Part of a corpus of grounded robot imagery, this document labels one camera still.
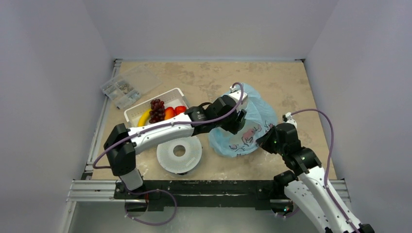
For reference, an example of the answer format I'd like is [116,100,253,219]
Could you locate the light blue plastic bag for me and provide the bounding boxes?
[208,83,277,158]

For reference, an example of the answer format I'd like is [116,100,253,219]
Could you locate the red orange fake fruit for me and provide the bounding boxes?
[164,107,175,120]

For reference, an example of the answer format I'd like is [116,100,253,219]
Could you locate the red fake grapes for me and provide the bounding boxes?
[149,99,165,124]

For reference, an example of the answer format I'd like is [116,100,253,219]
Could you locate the yellow fake fruit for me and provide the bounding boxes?
[137,109,151,127]

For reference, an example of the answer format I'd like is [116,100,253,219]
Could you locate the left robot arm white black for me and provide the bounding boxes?
[103,91,247,199]

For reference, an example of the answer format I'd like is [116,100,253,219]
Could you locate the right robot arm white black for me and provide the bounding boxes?
[256,123,374,233]

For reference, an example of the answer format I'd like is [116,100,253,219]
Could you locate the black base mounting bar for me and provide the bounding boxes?
[114,180,295,214]

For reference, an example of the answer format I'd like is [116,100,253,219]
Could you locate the white perforated plastic basket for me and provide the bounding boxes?
[124,88,189,127]

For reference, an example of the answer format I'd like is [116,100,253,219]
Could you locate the clear plastic screw organizer box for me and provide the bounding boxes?
[101,65,162,109]

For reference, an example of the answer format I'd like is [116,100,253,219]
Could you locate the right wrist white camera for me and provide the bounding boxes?
[282,112,297,129]

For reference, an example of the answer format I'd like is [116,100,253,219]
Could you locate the wrist white camera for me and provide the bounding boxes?
[282,112,297,129]
[228,84,249,111]

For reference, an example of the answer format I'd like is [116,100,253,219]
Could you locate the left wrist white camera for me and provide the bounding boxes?
[228,84,249,111]

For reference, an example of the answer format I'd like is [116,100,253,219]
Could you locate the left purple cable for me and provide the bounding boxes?
[92,82,244,170]

